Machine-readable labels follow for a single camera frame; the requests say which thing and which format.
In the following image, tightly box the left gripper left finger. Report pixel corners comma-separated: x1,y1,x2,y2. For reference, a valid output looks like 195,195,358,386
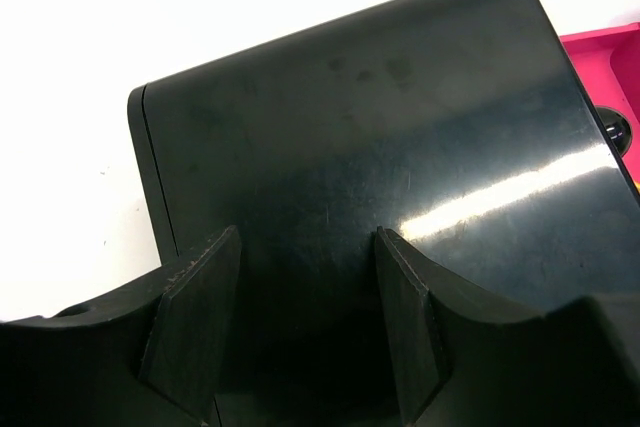
1,226,241,426

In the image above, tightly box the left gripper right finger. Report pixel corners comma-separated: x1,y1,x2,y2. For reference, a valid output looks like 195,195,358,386
375,228,639,426

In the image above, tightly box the black drawer cabinet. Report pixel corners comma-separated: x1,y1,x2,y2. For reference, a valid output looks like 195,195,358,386
127,0,639,426

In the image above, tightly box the pink drawer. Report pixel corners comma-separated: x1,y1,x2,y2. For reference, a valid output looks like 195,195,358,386
560,22,639,129
596,106,632,156

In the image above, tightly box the pink top drawer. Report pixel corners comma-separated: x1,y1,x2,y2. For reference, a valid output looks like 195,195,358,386
560,22,639,129

